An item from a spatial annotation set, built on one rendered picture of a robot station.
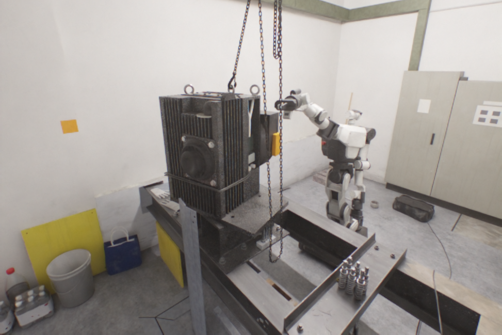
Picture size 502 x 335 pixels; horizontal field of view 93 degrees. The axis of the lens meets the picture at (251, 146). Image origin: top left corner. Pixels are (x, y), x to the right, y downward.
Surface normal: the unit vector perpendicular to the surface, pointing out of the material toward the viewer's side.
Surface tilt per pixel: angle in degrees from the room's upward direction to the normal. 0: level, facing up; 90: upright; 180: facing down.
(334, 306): 0
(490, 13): 90
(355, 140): 85
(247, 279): 0
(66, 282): 93
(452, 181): 90
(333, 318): 0
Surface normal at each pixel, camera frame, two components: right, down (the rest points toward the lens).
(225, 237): 0.65, 0.23
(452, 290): 0.00, -0.95
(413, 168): -0.76, 0.20
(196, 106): -0.57, 0.25
